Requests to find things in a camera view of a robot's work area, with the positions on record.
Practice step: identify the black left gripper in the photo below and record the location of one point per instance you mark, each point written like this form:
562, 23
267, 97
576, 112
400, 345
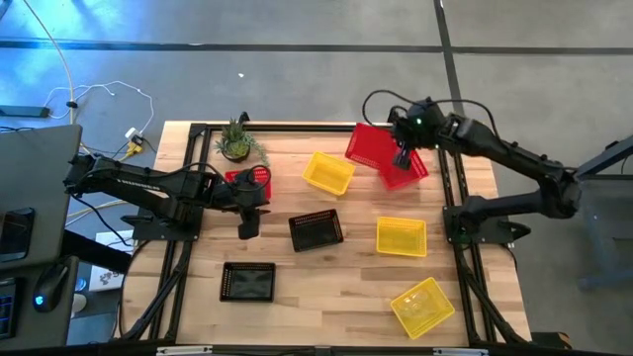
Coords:
247, 195

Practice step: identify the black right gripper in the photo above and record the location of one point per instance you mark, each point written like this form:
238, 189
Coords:
420, 123

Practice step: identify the red plastic basket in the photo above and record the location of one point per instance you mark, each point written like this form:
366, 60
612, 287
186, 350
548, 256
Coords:
368, 146
413, 175
231, 176

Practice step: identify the yellow plastic basket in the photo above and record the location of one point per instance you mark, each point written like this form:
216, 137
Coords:
329, 173
422, 307
401, 236

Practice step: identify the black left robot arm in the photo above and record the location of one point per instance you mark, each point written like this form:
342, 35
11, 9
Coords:
138, 183

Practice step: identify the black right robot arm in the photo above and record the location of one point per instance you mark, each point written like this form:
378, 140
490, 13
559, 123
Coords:
519, 148

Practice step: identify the potted green succulent plant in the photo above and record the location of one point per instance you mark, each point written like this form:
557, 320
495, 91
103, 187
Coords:
236, 143

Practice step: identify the yellow power plug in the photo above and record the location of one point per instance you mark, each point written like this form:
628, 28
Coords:
134, 147

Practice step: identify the white power adapter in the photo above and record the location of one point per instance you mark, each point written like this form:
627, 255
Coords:
132, 133

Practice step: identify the white cardboard box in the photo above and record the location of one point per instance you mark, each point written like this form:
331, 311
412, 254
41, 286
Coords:
106, 279

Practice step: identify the black desk leg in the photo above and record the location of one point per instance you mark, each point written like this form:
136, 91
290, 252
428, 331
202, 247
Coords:
94, 252

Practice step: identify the black computer mouse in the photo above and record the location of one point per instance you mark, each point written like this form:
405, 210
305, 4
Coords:
49, 289

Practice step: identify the grey desk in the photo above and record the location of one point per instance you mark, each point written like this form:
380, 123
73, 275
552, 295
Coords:
39, 168

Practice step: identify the black phone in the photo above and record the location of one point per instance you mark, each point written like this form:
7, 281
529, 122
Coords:
15, 235

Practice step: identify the black power strip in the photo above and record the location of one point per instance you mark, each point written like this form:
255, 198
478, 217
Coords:
25, 112

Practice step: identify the black keyboard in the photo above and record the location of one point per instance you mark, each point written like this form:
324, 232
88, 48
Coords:
7, 309

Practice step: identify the black aluminium table frame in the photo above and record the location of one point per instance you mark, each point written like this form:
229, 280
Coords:
321, 127

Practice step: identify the silver metal bracket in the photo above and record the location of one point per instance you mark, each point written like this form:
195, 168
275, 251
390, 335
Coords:
460, 352
183, 350

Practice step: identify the grey metal table frame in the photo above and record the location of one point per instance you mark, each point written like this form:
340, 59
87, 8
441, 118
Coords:
593, 163

